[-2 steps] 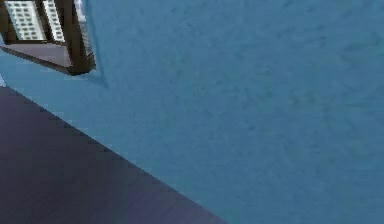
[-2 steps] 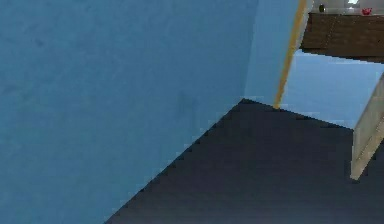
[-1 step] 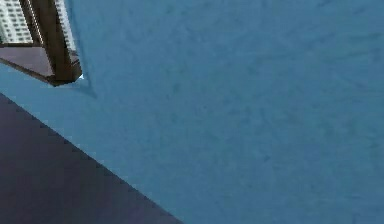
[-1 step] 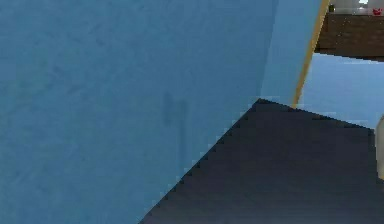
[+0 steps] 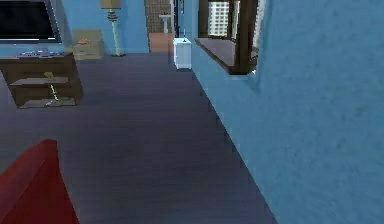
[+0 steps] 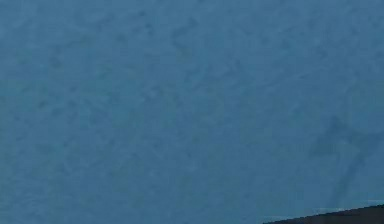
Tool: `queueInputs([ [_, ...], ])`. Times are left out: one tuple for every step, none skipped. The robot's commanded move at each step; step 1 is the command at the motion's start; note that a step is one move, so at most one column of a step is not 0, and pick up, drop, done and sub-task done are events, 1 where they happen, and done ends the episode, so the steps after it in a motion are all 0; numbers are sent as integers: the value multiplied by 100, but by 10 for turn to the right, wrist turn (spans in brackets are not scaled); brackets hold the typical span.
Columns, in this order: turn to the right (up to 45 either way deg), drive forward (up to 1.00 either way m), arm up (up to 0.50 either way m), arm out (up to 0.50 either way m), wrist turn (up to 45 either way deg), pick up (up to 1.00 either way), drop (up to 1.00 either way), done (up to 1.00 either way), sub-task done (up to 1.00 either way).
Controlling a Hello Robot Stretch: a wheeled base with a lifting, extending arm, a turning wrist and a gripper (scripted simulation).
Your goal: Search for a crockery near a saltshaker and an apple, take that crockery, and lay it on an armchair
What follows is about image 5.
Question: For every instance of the red armchair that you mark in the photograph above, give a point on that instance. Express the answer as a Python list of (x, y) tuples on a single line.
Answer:
[(30, 190)]

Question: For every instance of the small white cabinet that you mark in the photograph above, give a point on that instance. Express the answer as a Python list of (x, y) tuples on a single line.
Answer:
[(182, 53)]

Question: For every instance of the dark brown framed window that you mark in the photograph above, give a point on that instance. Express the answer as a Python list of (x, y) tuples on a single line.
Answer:
[(245, 36)]

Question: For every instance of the beige floor lamp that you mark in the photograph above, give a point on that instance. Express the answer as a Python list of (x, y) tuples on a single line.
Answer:
[(114, 30)]

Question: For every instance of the olive green box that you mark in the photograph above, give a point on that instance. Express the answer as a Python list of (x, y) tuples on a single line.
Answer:
[(87, 45)]

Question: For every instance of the orange round object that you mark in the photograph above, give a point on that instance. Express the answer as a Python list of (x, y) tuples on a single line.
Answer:
[(83, 41)]

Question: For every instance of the yellow small statuette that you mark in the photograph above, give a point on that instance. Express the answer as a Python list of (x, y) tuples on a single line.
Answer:
[(49, 74)]

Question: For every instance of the dark brown shelf stand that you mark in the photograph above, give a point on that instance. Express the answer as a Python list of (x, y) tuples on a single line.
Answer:
[(43, 90)]

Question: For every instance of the grey flat device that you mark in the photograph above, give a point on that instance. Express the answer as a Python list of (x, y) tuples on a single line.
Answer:
[(41, 53)]

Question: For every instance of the black television set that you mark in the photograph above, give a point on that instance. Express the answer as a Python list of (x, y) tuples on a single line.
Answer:
[(23, 20)]

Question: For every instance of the white pedestal sink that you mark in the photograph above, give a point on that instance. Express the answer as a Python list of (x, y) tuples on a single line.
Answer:
[(165, 21)]

